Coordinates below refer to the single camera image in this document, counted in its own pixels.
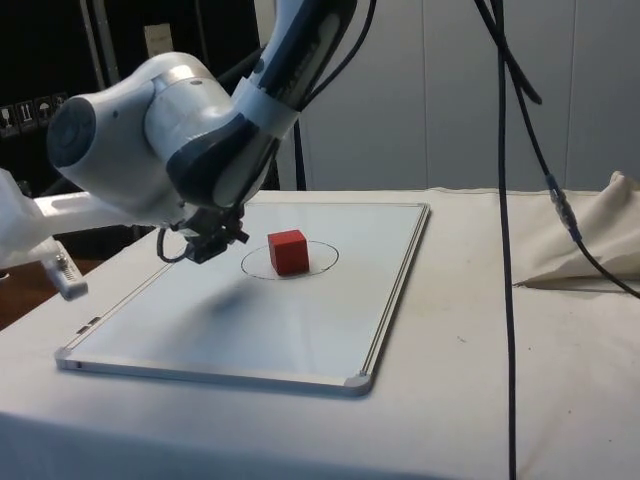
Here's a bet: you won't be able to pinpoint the red cube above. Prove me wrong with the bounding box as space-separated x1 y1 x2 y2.
266 229 312 278

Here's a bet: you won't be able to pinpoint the white rail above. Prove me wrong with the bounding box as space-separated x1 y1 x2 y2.
28 191 171 236

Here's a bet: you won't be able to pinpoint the black cabinet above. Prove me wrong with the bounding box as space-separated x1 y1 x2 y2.
0 0 282 194

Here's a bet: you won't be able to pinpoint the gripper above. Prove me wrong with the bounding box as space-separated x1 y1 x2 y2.
185 206 250 265

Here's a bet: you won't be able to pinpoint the whiteboard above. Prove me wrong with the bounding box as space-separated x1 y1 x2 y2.
54 201 433 399

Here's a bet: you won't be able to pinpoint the small white clamp block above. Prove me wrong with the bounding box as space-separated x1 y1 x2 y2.
41 238 90 302

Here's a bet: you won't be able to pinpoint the black cable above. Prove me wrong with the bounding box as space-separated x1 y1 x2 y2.
472 0 519 480
298 0 379 110
492 39 544 106
474 0 640 301
291 118 308 192
156 228 193 265

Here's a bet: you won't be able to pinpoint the pale lockers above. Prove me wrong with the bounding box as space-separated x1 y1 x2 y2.
279 0 640 192

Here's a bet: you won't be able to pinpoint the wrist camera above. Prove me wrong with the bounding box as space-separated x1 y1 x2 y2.
168 213 201 238

